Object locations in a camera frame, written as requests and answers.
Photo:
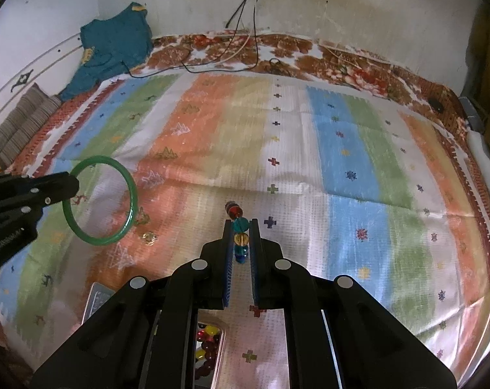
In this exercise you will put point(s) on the mustard yellow garment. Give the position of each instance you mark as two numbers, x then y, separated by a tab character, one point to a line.
488	56

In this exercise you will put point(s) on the striped colourful mat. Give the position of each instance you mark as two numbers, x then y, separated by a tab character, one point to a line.
309	162

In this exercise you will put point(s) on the green bangle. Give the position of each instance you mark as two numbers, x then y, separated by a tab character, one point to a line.
133	200

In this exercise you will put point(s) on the white bolster roll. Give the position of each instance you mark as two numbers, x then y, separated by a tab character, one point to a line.
486	162

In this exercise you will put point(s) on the silver metal tin box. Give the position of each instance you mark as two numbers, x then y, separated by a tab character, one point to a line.
97	302

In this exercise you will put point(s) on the teal shirt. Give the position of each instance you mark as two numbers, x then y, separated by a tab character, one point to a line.
111	40

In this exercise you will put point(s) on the brown striped pillow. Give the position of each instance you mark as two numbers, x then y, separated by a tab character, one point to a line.
24	123

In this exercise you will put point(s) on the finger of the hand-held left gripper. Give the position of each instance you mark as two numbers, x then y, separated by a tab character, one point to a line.
1	178
58	189

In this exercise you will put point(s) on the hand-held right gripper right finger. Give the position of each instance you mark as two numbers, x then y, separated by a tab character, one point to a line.
256	267

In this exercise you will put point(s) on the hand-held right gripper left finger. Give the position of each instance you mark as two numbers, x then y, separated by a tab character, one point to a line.
228	267

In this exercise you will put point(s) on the small black object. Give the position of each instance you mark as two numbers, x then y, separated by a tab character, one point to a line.
435	103

